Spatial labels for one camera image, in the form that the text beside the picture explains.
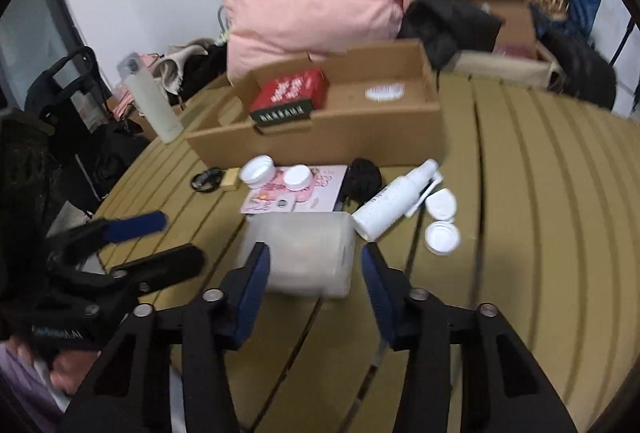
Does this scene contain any beige clothes pile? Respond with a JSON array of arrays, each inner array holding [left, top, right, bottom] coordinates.
[[151, 37, 228, 106]]

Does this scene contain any cardboard tray box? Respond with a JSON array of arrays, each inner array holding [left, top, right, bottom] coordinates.
[[186, 40, 447, 167]]

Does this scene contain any black stroller cart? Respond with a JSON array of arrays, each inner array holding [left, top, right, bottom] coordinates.
[[1, 46, 149, 235]]

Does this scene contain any small yellow block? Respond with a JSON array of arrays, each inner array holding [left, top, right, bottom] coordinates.
[[220, 167, 241, 191]]

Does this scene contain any cardboard box rear right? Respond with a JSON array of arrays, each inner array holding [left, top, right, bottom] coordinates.
[[466, 0, 551, 62]]

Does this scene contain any white round compact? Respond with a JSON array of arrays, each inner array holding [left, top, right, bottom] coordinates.
[[424, 221, 461, 257]]

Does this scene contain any wooden slat folding table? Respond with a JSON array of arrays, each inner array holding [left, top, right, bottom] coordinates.
[[74, 72, 640, 433]]

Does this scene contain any black suitcase bag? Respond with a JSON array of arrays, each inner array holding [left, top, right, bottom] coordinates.
[[530, 6, 617, 111]]

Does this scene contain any translucent cotton swab box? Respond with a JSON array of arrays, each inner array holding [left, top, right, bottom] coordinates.
[[235, 212, 355, 299]]

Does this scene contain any pink floral notebook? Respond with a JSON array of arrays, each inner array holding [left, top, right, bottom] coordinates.
[[240, 165, 347, 215]]

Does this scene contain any white spray bottle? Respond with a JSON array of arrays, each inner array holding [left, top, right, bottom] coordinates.
[[352, 159, 439, 242]]

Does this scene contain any person's left hand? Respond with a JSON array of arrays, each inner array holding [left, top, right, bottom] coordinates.
[[4, 335, 100, 395]]

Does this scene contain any pink puffy duvet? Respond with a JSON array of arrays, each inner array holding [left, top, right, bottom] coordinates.
[[222, 0, 415, 82]]

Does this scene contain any black jacket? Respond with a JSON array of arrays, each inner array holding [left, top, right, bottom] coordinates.
[[397, 0, 503, 70]]

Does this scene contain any white thermos bottle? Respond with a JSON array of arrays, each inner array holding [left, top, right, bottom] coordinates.
[[117, 52, 183, 144]]

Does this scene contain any black cable bundle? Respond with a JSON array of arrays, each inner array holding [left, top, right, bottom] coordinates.
[[339, 156, 384, 206]]

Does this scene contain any purple sweater sleeve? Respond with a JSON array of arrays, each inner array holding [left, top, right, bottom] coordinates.
[[1, 343, 63, 432]]

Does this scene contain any white round jar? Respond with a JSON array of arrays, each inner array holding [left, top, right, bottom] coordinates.
[[239, 154, 277, 189], [282, 164, 314, 203]]

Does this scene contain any black camera tripod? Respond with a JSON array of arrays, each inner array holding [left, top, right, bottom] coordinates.
[[610, 18, 639, 106]]

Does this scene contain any red box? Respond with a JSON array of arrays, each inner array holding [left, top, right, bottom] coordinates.
[[250, 68, 330, 126]]

